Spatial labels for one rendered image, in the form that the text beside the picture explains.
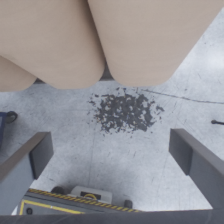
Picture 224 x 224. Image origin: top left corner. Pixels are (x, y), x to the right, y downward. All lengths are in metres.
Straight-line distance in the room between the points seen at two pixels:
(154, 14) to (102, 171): 1.00
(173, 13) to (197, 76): 0.89
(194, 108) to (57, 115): 1.01
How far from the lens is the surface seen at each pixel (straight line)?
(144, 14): 0.45
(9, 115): 1.38
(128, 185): 1.20
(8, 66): 1.00
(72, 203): 0.94
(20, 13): 0.50
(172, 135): 0.16
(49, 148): 0.17
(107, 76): 1.19
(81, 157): 1.21
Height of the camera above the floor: 1.14
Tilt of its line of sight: 80 degrees down
